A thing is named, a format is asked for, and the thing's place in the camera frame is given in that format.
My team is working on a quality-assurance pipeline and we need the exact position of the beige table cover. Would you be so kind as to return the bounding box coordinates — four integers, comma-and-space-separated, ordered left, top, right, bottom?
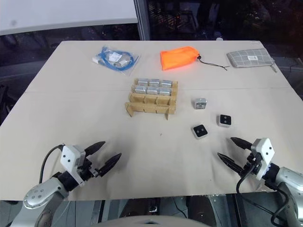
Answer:
0, 40, 303, 202

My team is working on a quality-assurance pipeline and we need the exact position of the orange drawstring pouch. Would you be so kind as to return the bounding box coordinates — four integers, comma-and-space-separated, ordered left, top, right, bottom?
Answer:
160, 46, 199, 71

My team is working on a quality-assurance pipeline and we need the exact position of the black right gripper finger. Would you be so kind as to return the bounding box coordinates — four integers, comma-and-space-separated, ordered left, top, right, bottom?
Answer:
230, 137, 253, 150
216, 152, 245, 176

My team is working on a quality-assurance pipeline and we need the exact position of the white background tabletop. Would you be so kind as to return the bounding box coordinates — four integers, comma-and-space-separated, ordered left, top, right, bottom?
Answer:
0, 0, 139, 36

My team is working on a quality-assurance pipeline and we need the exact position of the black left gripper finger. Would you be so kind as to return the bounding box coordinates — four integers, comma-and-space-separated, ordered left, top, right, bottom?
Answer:
84, 141, 106, 157
97, 152, 122, 178

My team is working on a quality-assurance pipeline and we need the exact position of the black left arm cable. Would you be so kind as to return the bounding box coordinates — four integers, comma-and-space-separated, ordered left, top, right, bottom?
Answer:
38, 144, 65, 184

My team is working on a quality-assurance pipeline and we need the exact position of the white block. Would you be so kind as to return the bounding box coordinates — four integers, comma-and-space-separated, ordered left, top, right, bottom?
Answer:
192, 124, 209, 140
216, 114, 233, 127

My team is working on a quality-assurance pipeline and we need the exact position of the coiled blue cable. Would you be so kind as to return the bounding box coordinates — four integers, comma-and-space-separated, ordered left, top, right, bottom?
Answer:
98, 46, 139, 71

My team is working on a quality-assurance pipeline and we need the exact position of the grey checked zipper pouch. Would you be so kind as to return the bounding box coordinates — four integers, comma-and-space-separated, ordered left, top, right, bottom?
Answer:
226, 47, 278, 74

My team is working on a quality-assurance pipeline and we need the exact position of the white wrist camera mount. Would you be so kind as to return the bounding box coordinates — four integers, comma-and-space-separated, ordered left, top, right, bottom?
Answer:
59, 144, 87, 188
250, 137, 276, 181

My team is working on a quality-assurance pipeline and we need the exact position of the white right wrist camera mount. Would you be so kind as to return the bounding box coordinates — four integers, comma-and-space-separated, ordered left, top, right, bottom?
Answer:
250, 137, 276, 181

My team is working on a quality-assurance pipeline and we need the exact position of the grey vertical pillar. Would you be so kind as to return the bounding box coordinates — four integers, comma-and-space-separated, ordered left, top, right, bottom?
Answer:
133, 0, 151, 41

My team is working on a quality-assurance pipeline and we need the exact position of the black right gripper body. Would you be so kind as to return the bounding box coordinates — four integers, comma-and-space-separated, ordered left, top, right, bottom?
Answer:
241, 150, 263, 177

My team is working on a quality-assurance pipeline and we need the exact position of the wooden divider tray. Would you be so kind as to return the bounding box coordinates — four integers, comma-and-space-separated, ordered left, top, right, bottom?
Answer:
124, 78, 179, 121

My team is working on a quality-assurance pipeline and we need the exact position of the black pouch drawstring cord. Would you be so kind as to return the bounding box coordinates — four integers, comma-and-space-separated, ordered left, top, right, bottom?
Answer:
196, 54, 231, 71

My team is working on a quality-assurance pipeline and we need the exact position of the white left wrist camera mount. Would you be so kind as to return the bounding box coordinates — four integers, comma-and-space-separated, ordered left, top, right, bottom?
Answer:
59, 144, 87, 188

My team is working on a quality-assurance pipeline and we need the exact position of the bagged blue cable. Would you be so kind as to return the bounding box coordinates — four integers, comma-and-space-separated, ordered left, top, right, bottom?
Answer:
91, 45, 141, 77

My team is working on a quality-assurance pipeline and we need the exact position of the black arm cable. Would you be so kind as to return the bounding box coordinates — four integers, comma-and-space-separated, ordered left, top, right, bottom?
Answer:
38, 144, 65, 184
236, 163, 292, 226

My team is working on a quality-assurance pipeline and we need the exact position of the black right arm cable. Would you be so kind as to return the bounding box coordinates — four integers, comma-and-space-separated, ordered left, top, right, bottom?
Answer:
236, 163, 292, 226

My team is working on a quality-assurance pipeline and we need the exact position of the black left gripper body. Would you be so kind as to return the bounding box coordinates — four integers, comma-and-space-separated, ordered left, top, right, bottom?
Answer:
76, 155, 100, 183

